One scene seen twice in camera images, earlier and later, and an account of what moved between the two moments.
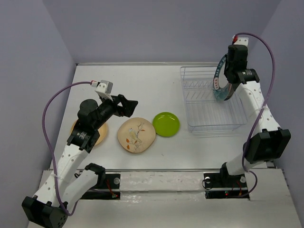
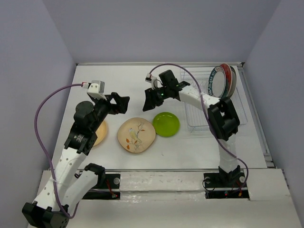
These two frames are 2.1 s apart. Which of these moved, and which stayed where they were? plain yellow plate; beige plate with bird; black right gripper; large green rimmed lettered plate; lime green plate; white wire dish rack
Moved: large green rimmed lettered plate; black right gripper
Stayed: beige plate with bird; plain yellow plate; white wire dish rack; lime green plate
